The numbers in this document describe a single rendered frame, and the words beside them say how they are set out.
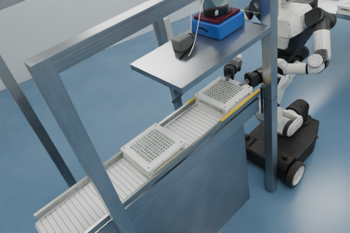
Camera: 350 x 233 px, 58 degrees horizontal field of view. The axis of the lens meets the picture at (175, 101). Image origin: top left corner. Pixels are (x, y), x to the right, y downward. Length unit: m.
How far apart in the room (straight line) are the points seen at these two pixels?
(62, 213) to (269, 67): 1.28
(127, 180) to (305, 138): 1.62
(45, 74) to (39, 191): 2.32
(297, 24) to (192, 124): 0.87
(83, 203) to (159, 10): 0.96
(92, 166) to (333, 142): 2.23
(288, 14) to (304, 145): 1.09
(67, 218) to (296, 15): 1.65
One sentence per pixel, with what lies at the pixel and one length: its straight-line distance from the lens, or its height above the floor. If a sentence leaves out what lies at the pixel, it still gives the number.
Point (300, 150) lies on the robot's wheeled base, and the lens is 2.64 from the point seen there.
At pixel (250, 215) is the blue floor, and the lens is 2.47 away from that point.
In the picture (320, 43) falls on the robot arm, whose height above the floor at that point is 1.14.
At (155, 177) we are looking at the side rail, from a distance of 1.52.
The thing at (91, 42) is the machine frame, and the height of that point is 1.71.
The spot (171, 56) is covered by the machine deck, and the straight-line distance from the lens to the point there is 1.54.
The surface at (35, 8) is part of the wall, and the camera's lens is 4.84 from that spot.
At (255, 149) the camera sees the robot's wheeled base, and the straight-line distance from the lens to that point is 2.60.
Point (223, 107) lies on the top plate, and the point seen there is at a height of 1.00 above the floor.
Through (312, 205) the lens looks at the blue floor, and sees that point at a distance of 2.55.
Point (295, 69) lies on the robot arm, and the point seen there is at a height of 1.02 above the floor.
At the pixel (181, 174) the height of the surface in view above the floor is 0.84.
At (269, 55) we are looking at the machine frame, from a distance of 1.77.
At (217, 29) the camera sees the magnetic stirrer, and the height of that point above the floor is 1.42.
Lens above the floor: 2.09
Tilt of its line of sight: 36 degrees down
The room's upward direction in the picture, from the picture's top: 14 degrees counter-clockwise
